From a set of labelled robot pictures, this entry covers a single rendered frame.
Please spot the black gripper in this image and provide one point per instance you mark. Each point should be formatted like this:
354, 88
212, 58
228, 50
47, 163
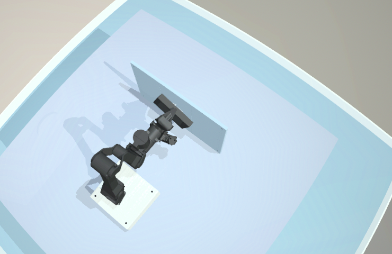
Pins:
164, 123

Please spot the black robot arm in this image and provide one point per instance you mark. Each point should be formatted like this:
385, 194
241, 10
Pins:
134, 155

